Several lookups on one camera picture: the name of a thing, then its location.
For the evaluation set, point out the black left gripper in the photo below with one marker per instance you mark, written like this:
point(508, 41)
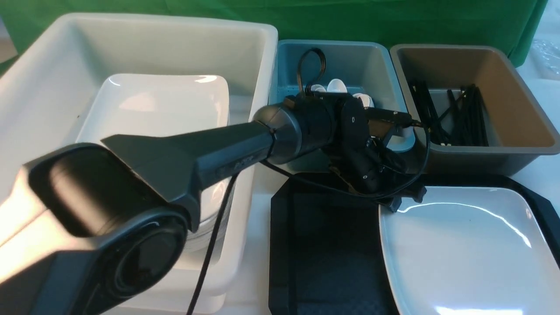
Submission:
point(360, 157)

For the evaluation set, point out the large white rice plate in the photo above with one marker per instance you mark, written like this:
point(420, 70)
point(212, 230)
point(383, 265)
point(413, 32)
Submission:
point(472, 251)

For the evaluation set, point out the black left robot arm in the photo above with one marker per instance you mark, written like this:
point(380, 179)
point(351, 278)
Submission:
point(88, 226)

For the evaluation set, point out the white spoons in teal bin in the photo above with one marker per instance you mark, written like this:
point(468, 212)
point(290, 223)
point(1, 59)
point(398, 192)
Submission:
point(337, 86)

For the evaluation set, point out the teal plastic cutlery bin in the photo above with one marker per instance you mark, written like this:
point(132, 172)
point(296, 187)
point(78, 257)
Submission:
point(364, 67)

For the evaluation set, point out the black chopsticks in brown bin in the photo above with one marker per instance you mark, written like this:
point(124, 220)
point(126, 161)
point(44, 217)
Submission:
point(461, 123)

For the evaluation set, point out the black serving tray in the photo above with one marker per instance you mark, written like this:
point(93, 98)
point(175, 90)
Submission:
point(325, 250)

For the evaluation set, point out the stack of white bowls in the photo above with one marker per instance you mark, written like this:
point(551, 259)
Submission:
point(211, 201)

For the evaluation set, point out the brown plastic chopstick bin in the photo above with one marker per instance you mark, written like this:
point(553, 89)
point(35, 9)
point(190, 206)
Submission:
point(518, 129)

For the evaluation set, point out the stack of white square plates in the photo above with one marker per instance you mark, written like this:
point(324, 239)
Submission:
point(156, 106)

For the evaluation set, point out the large white plastic bin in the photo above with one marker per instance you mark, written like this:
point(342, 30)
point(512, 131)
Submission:
point(47, 94)

